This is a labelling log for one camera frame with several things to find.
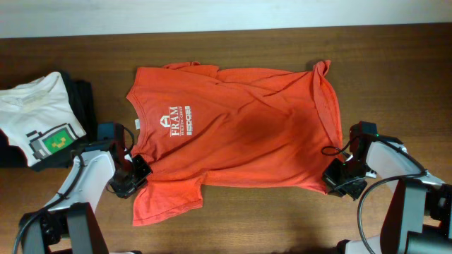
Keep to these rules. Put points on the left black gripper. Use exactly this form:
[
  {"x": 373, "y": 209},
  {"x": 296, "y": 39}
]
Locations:
[{"x": 132, "y": 178}]

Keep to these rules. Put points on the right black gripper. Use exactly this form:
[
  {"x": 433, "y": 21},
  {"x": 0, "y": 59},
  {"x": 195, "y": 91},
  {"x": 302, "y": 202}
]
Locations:
[{"x": 342, "y": 180}]

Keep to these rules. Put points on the orange printed t-shirt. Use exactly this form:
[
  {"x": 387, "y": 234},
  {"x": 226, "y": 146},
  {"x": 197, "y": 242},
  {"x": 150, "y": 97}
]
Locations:
[{"x": 238, "y": 127}]

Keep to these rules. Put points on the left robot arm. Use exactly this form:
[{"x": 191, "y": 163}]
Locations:
[{"x": 71, "y": 212}]

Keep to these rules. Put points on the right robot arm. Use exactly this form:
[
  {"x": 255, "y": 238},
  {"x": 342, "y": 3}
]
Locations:
[{"x": 418, "y": 219}]

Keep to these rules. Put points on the black folded garment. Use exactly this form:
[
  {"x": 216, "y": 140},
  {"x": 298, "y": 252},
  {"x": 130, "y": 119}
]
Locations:
[{"x": 82, "y": 103}]

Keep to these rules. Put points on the white folded pixel-print t-shirt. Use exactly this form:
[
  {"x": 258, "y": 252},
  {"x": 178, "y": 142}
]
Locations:
[{"x": 37, "y": 118}]

